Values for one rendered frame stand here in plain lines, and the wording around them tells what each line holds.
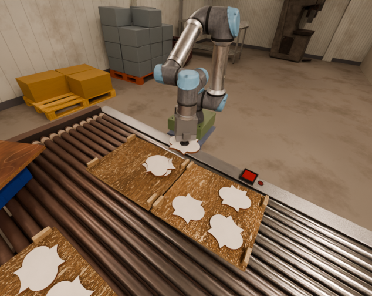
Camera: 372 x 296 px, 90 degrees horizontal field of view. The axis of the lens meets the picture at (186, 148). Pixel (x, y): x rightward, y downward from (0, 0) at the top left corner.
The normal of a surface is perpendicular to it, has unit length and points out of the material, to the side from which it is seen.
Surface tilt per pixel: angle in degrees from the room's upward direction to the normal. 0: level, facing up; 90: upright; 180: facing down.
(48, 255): 0
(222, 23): 90
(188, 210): 0
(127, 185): 0
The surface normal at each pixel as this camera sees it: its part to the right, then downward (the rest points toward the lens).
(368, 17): -0.48, 0.54
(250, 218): 0.06, -0.77
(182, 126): 0.16, 0.63
